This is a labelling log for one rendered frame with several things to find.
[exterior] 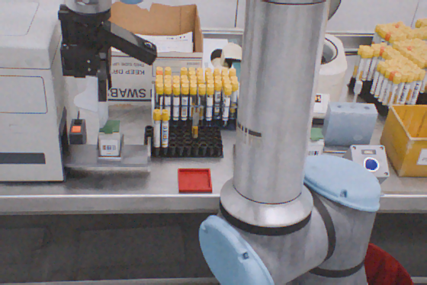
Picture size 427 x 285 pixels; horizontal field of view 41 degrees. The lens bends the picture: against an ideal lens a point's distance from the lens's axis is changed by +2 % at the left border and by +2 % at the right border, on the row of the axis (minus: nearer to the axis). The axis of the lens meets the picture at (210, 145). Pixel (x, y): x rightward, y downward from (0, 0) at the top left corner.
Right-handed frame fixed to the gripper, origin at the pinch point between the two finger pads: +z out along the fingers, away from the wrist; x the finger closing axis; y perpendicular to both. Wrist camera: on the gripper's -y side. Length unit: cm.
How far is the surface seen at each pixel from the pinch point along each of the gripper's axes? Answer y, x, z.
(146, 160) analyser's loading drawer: -7.3, 2.4, 10.9
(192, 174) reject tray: -16.9, 2.4, 14.7
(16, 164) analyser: 17.2, 4.7, 10.2
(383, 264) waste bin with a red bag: -75, -14, 61
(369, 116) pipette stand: -55, -7, 6
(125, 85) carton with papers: -2.0, -24.7, 9.4
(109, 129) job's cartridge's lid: -0.2, 1.1, 4.2
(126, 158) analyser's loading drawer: -3.3, 1.7, 10.9
